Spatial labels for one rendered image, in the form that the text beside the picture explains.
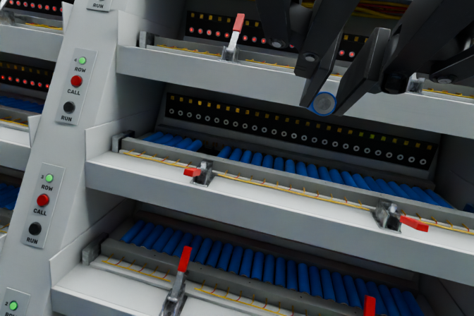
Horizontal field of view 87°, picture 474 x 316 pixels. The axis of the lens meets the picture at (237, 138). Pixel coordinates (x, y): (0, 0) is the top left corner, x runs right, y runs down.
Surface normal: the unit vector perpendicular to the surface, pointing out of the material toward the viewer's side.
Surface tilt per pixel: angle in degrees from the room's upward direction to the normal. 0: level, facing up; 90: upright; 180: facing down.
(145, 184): 112
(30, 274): 90
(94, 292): 22
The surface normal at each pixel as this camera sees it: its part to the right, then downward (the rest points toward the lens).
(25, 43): -0.18, 0.26
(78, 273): 0.16, -0.94
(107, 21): -0.11, -0.11
